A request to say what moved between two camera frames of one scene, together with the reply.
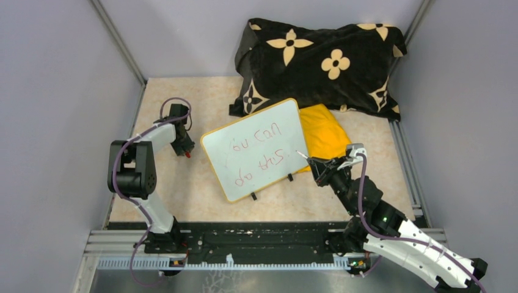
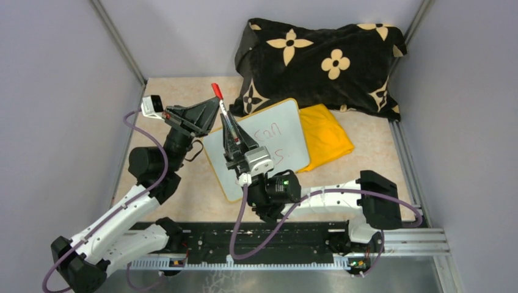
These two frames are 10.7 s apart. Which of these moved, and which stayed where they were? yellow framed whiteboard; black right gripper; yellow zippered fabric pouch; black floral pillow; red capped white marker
Moved: black right gripper; red capped white marker
Stayed: yellow framed whiteboard; yellow zippered fabric pouch; black floral pillow
